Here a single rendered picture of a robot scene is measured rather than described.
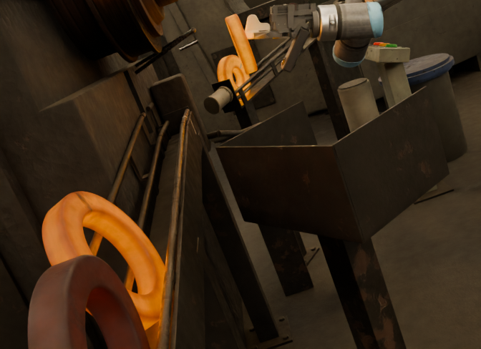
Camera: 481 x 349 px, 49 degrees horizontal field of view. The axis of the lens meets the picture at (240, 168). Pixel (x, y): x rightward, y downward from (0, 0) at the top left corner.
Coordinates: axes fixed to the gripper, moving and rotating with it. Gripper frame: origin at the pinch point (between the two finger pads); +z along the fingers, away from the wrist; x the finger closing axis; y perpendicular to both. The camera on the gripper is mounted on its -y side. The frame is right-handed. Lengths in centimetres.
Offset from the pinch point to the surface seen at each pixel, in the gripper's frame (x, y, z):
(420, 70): -75, -20, -76
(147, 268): 78, -26, 17
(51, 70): 44, -2, 35
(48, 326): 106, -17, 19
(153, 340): 86, -31, 15
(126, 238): 76, -22, 19
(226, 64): -34.7, -9.4, 3.5
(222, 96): -26.9, -18.7, 5.4
